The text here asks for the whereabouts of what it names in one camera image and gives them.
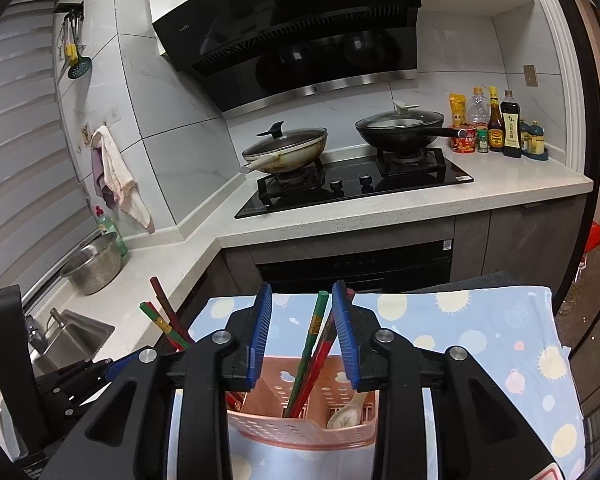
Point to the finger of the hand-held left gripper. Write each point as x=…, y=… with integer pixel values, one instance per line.
x=80, y=372
x=75, y=400

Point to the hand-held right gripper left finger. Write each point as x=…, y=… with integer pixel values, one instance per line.
x=260, y=335

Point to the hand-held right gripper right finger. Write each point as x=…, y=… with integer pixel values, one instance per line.
x=345, y=335

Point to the green chopstick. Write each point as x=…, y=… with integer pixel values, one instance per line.
x=307, y=355

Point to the green and red chopsticks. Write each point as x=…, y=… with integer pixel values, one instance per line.
x=316, y=375

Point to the pink perforated utensil holder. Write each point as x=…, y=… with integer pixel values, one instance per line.
x=300, y=435

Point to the steel sink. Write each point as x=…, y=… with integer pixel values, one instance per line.
x=80, y=335

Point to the black built-in oven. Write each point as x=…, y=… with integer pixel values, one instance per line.
x=355, y=265

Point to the white ceramic spoon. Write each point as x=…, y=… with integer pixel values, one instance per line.
x=345, y=412

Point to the steel colander bowl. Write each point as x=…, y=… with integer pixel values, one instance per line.
x=92, y=270

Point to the blue dotted cloth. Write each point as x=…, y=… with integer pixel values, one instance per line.
x=480, y=335

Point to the black gas stove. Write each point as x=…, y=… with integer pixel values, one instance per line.
x=350, y=192

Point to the green dish soap bottle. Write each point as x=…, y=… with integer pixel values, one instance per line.
x=109, y=227

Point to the silver wok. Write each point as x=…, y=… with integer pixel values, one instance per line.
x=290, y=159

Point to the purple cloth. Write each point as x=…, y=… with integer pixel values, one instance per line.
x=100, y=180

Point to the pale pink towel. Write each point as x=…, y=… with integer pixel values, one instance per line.
x=120, y=180

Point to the black wok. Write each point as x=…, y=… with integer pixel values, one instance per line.
x=400, y=142

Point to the white window blind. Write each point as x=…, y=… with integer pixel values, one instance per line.
x=20, y=160

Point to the red instant noodle cup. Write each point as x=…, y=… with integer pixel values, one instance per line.
x=462, y=142

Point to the small green lid jar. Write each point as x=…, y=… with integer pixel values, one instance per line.
x=482, y=142

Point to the yellow cap sauce bottle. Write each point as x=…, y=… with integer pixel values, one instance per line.
x=495, y=135

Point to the yellow seasoning packet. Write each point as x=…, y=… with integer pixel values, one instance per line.
x=457, y=109

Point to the dark soy sauce bottle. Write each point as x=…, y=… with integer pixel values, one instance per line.
x=511, y=135

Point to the clear plastic bottle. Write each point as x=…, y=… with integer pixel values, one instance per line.
x=477, y=107

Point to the red box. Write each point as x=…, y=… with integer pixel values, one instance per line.
x=595, y=239

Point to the teal condiment jar set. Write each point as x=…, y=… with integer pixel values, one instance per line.
x=536, y=145

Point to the black range hood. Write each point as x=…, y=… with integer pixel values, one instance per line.
x=290, y=35

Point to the beige wall socket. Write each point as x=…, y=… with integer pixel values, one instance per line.
x=86, y=132

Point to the grey wall socket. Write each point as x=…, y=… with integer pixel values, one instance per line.
x=530, y=76

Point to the black wall utensil rack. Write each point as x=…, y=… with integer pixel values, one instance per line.
x=69, y=7

